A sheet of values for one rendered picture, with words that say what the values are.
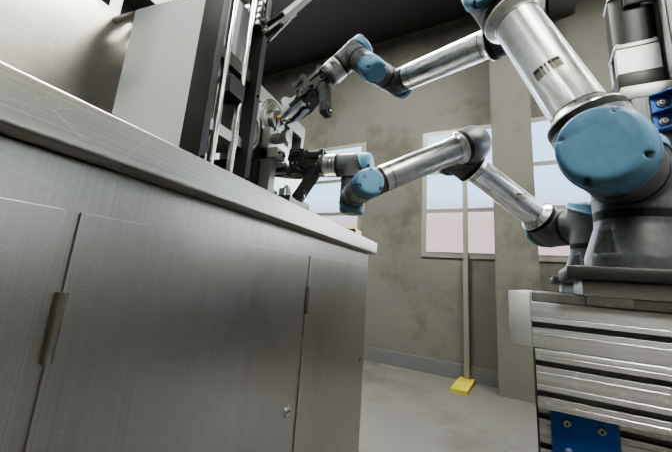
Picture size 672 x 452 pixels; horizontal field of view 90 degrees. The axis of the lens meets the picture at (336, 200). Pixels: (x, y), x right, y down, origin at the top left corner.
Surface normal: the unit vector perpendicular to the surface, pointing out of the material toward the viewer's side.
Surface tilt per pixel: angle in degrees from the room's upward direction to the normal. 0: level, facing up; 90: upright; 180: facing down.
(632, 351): 90
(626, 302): 90
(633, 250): 73
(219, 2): 90
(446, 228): 90
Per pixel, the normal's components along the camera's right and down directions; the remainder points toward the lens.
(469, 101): -0.50, -0.22
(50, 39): 0.94, 0.00
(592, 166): -0.72, -0.07
